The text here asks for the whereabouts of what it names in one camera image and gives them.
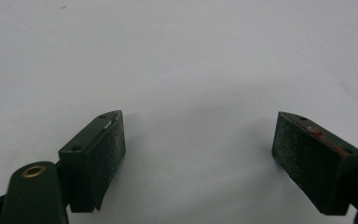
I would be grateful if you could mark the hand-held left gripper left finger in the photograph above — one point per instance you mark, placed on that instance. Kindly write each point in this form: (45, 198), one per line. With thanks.
(94, 161)

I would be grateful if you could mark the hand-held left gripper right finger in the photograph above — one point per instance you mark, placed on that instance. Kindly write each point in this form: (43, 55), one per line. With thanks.
(315, 168)

